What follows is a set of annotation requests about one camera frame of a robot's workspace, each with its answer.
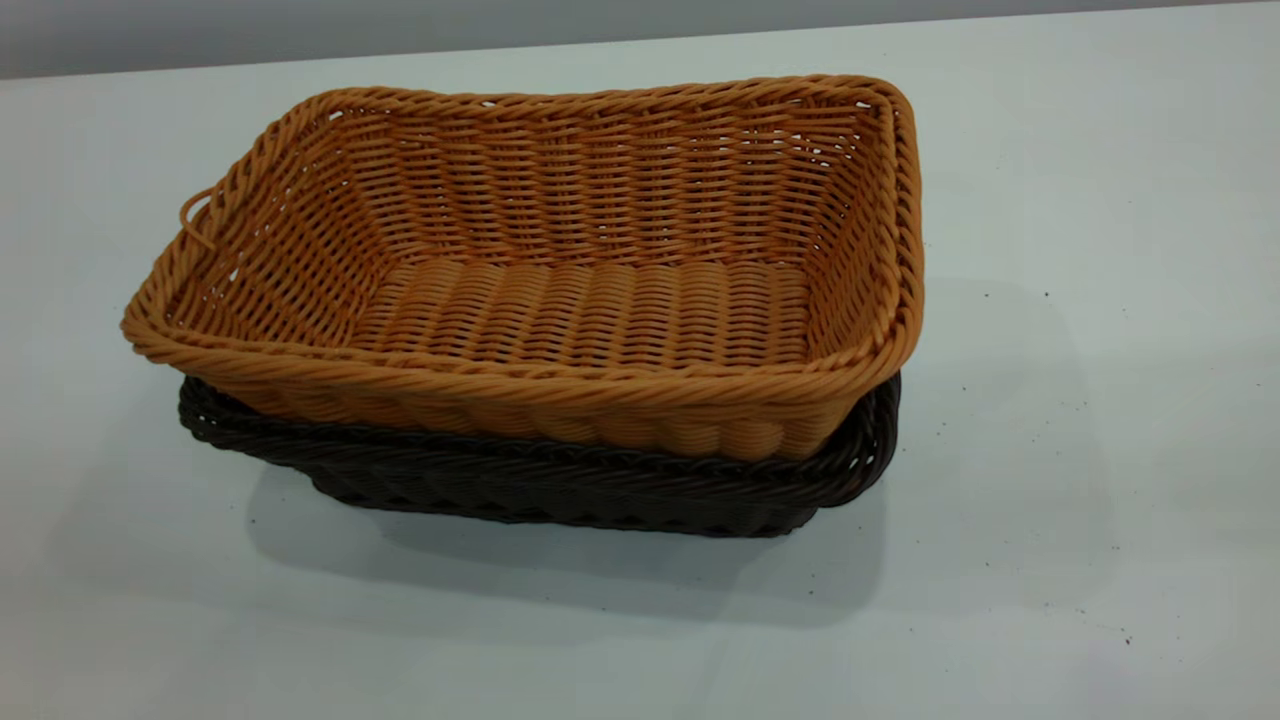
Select orange wicker basket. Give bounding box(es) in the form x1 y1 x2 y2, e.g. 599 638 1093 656
120 73 925 463

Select black wicker basket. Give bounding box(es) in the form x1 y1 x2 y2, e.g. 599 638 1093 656
177 372 903 539

